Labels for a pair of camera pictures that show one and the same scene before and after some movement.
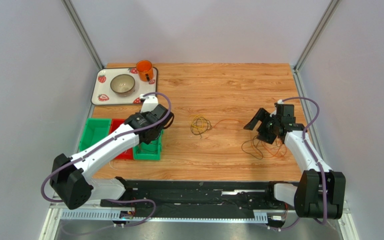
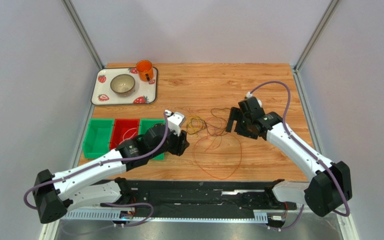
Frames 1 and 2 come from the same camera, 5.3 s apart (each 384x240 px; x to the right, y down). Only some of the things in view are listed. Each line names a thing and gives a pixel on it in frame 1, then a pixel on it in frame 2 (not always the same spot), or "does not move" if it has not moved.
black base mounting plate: x=236 y=200 does not move
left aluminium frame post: x=83 y=33 does not move
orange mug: x=145 y=70 does not move
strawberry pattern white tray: x=103 y=95 does not move
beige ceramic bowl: x=123 y=85 does not move
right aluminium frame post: x=330 y=10 does not move
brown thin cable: x=254 y=145 -> x=218 y=117
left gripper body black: x=150 y=112 -> x=176 y=143
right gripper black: x=267 y=124 -> x=238 y=120
